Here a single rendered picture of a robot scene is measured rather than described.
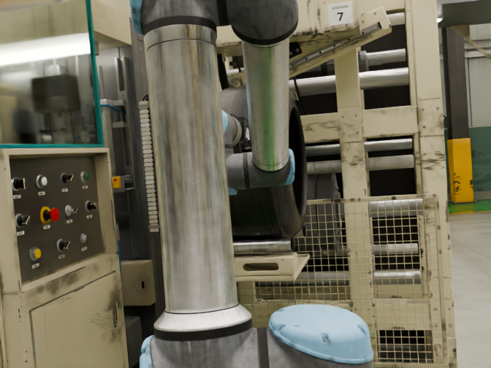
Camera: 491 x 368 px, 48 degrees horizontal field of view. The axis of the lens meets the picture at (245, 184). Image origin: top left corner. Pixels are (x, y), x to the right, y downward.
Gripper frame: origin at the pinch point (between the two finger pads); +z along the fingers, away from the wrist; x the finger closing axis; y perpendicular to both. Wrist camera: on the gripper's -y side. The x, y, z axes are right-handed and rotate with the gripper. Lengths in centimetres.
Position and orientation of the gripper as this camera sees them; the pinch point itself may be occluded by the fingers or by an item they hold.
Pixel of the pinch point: (245, 147)
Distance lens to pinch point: 168.6
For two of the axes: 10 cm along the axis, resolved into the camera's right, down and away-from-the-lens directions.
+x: -9.7, 0.6, 2.5
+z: 2.5, 0.5, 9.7
